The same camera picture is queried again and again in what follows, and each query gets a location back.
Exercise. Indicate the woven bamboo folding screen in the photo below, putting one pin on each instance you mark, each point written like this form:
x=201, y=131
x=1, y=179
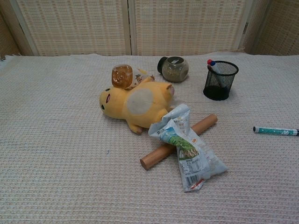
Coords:
x=93, y=25

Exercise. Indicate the round glass jar black lid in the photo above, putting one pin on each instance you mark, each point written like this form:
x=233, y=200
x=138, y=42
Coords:
x=175, y=70

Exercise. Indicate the wooden rolling pin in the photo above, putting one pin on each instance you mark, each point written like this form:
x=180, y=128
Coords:
x=156, y=156

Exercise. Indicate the red blue pen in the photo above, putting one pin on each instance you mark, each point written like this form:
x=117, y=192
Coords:
x=216, y=70

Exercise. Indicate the black mesh pen cup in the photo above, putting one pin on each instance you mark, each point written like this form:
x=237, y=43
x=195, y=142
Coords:
x=217, y=89

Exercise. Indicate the white teal whiteboard marker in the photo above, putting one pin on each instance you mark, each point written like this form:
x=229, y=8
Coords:
x=275, y=132

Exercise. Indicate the crumpled white snack bag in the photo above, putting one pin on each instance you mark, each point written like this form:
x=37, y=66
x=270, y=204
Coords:
x=187, y=149

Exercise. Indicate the yellow plush toy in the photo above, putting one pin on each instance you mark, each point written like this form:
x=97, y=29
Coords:
x=137, y=102

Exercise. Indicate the amber plastic drink bottle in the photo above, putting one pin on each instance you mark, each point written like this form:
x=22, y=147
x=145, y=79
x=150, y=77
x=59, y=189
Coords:
x=121, y=77

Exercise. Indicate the white woven tablecloth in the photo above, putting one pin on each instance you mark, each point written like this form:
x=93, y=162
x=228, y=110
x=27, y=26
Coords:
x=58, y=140

